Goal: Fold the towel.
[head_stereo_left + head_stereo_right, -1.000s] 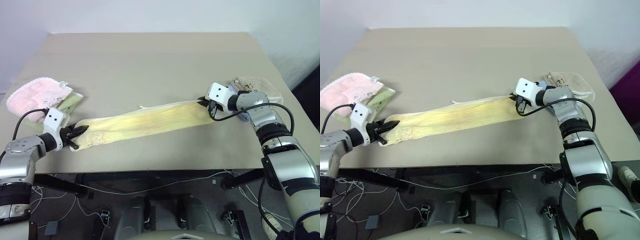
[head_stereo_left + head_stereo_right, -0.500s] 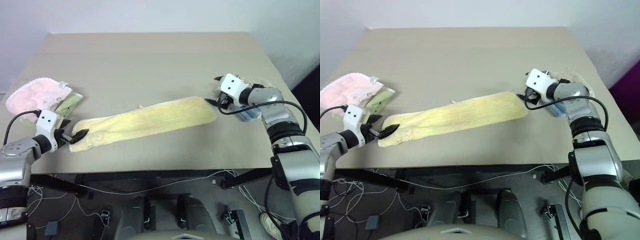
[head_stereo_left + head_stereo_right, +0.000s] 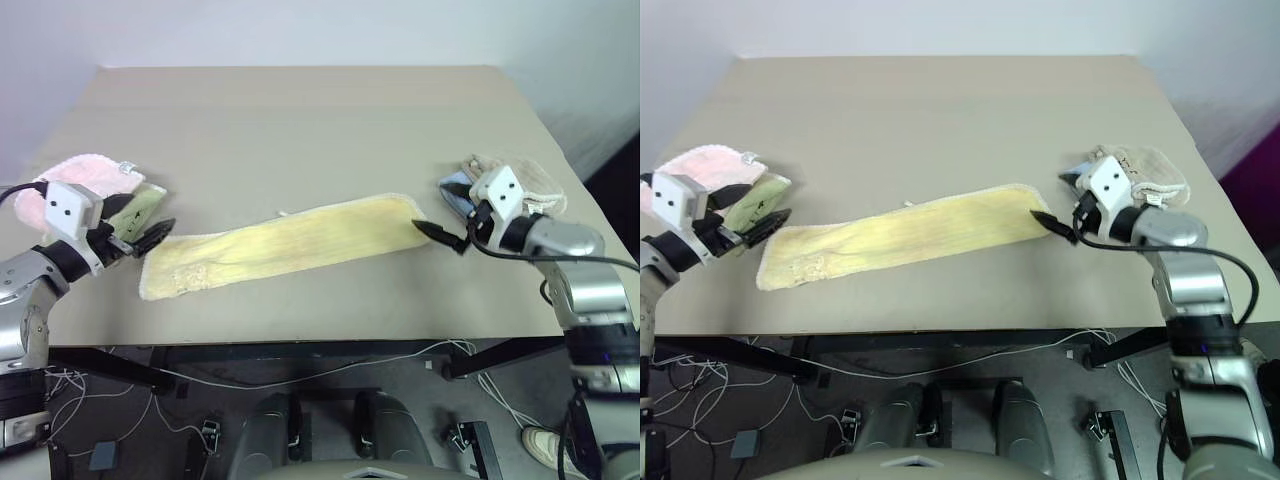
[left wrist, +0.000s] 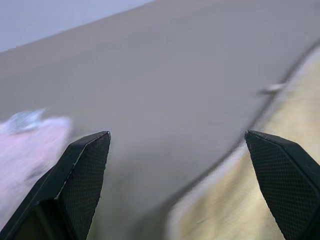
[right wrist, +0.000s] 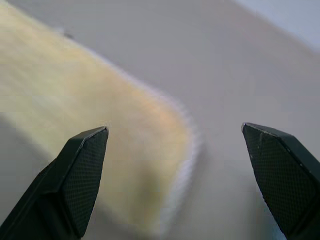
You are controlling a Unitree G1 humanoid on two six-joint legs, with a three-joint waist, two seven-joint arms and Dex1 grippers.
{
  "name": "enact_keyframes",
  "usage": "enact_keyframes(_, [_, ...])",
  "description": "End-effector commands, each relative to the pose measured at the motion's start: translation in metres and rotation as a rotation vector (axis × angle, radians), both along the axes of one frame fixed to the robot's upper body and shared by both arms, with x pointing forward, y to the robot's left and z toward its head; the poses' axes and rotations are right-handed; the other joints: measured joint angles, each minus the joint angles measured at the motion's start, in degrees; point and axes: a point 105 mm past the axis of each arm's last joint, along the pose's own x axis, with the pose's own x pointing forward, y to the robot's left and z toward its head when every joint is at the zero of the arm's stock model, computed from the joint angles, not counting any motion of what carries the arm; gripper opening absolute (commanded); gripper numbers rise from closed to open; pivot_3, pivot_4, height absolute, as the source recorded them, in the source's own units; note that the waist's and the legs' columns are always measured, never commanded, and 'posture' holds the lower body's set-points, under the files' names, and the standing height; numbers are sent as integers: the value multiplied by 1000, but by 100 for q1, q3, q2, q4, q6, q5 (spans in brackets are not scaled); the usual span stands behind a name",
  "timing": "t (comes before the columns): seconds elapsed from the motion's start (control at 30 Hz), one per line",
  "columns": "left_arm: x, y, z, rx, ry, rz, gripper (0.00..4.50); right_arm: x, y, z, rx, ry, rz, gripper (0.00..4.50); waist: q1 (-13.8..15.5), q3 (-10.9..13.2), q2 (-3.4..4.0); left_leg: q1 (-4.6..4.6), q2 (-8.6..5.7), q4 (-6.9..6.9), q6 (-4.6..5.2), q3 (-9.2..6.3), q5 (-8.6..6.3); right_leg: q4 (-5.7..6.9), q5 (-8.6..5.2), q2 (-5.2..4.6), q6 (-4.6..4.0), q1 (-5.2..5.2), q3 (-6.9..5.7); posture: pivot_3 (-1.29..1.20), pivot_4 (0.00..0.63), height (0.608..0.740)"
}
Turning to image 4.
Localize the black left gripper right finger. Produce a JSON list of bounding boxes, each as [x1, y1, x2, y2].
[[244, 129, 320, 240]]

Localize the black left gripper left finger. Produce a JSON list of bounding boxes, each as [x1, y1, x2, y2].
[[0, 130, 111, 240]]

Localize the pink towel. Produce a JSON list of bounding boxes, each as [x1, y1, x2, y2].
[[0, 107, 74, 223]]

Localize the white towel label tag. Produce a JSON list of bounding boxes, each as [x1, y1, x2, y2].
[[258, 83, 288, 95]]

